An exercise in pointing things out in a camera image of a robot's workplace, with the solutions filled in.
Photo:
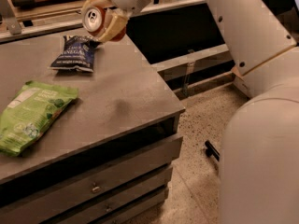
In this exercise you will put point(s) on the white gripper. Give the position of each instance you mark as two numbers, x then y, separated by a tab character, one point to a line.
115	19

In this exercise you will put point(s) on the red coke can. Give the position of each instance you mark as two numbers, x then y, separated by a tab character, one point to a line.
93	20

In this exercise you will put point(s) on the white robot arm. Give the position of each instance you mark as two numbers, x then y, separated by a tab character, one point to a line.
259	158

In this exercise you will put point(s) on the dark blue chip bag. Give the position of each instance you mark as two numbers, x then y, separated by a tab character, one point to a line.
78	54

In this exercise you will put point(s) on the green snack bag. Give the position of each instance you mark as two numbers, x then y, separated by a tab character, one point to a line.
34	108

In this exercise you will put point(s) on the grey drawer cabinet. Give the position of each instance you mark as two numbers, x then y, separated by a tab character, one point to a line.
121	133

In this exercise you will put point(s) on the round metal drawer knob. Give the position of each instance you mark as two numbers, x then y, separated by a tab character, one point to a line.
96	188

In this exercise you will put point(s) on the grey metal rail frame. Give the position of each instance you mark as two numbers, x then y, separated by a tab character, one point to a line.
239	21

